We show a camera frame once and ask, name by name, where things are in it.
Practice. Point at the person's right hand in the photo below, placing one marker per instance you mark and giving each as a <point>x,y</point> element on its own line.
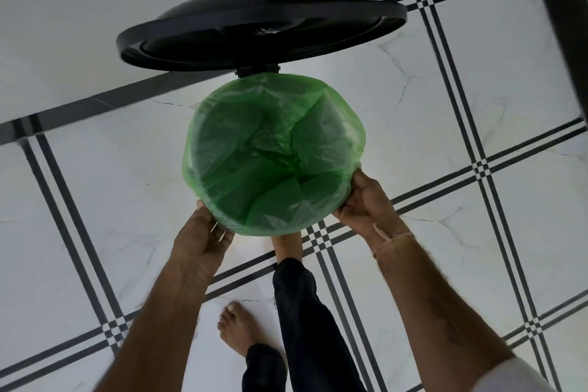
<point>372,212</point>

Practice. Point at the person's left hand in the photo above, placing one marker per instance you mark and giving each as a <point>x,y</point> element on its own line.
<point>197,240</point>

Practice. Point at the person's right thumb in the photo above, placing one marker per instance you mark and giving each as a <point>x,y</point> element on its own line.
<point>359,182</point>

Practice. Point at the person's left thumb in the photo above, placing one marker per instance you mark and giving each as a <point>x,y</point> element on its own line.
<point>204,211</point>

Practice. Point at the green plastic garbage bag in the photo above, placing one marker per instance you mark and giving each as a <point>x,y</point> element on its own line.
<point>275,153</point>

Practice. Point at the person's left forearm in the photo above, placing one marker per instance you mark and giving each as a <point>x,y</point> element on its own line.
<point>156,332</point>

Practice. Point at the person's right forearm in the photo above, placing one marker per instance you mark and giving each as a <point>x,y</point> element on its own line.
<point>436,313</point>

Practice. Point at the person's left foot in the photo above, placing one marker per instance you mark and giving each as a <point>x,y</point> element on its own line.
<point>239,327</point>

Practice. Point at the black trousers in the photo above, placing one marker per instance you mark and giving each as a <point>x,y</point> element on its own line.
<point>312,336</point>

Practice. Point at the black round bin lid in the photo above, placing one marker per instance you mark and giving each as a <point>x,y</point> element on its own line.
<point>257,33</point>

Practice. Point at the white shirt sleeve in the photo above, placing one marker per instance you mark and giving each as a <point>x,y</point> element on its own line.
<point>510,378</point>

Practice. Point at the dark door frame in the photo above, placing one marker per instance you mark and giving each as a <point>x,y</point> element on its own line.
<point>562,15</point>

